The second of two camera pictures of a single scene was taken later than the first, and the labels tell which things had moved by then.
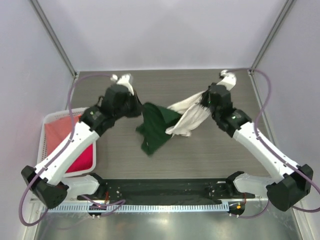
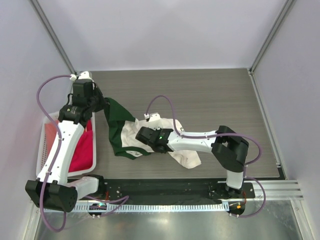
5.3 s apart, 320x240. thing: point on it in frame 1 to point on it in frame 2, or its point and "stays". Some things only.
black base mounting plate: (165, 191) stays
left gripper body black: (131, 109) to (97, 102)
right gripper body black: (205, 101) to (158, 131)
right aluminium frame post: (288, 5) stays
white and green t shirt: (159, 123) to (123, 129)
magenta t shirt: (84, 162) stays
